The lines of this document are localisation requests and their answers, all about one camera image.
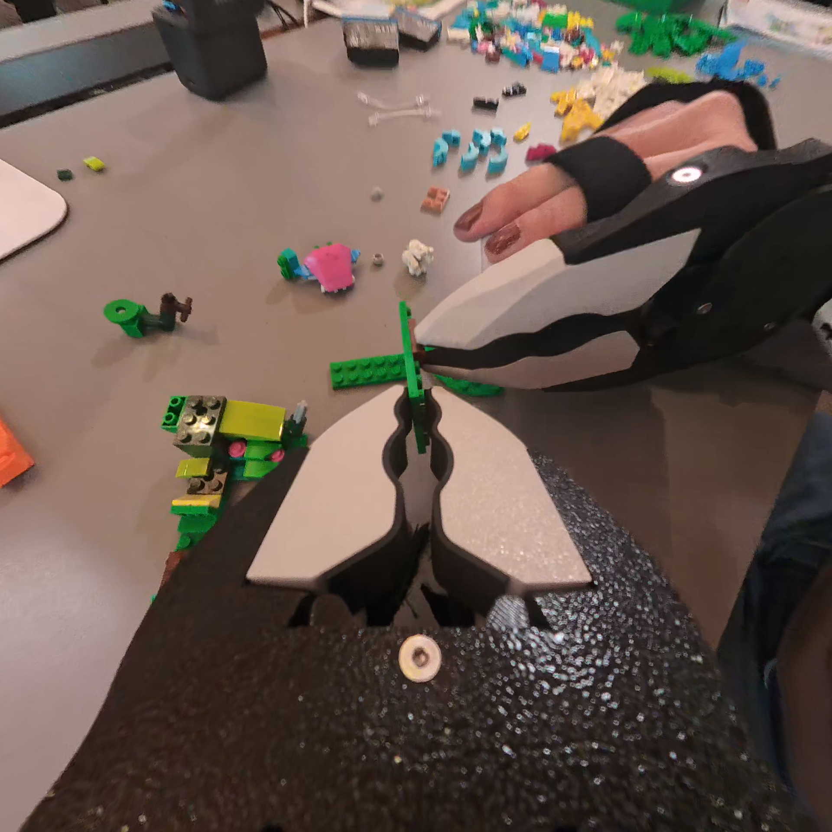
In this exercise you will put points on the person's leg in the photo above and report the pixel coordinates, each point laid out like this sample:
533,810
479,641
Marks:
786,585

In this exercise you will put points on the group of green lego pieces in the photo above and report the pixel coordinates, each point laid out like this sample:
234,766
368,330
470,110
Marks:
663,32

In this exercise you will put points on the pink teal lego animal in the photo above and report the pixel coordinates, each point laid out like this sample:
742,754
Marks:
328,263

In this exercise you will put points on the group of azure curved pieces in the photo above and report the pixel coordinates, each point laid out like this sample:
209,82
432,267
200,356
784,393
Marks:
474,149

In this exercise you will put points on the orange brick separator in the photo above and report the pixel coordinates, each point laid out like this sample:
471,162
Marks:
10,455

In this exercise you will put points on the group of blue lego pieces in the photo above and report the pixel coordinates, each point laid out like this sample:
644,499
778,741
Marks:
734,65

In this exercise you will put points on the instruction booklet green picture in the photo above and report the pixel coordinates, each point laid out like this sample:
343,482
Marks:
432,8

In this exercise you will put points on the black battery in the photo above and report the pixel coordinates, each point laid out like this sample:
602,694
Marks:
419,29
370,39

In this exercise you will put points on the person's right hand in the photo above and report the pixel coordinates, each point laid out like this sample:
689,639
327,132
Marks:
526,208

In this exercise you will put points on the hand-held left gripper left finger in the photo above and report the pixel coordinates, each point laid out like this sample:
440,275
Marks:
338,507

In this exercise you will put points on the white stand wooden board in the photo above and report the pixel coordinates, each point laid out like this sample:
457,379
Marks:
23,208

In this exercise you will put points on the green lego plate assembly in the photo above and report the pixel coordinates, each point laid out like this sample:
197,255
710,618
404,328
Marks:
416,390

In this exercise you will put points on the tan lego plate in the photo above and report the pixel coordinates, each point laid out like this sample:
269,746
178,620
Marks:
435,200

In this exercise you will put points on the pile of mixed lego pieces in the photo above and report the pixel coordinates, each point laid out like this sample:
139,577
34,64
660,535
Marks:
559,45

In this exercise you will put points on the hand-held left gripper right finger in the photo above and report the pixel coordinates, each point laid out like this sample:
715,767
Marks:
507,507

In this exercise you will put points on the small black lego piece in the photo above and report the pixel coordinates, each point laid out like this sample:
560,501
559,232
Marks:
513,90
485,103

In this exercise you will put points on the small lime lego piece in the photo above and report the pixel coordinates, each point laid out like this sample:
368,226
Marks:
94,164

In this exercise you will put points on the long green lego plate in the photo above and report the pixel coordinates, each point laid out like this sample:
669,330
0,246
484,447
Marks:
367,372

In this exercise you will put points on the group of lime lego plates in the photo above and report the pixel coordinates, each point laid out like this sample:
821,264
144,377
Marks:
669,74

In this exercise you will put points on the green wedge lego plate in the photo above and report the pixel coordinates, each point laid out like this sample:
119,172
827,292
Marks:
471,388

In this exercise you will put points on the green lego brick build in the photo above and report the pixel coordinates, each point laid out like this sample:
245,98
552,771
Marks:
214,442

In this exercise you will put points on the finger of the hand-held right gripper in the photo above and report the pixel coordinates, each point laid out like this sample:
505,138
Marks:
533,292
572,364

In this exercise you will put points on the clear lego antenna piece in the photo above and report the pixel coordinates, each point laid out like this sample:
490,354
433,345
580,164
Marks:
403,116
390,102

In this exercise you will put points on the white instruction booklet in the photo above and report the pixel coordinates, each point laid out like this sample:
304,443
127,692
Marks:
780,23

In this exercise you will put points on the large dark grey charging case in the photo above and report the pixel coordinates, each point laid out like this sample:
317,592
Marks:
214,52

